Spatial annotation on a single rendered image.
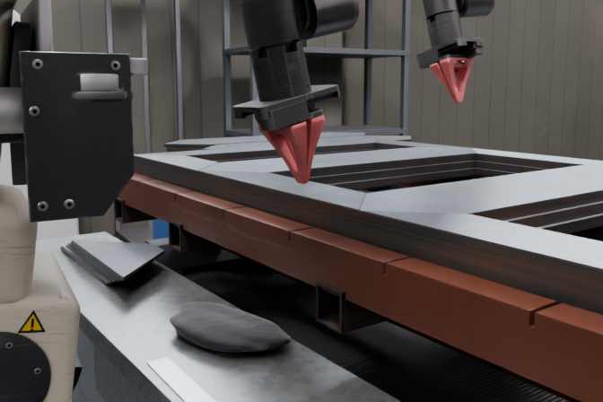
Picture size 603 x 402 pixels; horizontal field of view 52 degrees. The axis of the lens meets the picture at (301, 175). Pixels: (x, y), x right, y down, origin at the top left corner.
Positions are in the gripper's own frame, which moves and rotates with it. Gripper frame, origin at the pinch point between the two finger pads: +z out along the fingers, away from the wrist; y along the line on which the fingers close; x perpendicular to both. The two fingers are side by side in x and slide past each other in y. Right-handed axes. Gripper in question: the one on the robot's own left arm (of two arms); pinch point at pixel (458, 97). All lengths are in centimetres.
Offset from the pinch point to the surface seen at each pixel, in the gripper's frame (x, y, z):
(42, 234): 12, 269, 7
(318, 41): -199, 278, -99
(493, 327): 43, -34, 27
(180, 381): 61, -4, 31
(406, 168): -4.6, 20.3, 10.3
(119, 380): 47, 63, 44
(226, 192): 37.8, 20.1, 9.6
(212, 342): 54, 0, 29
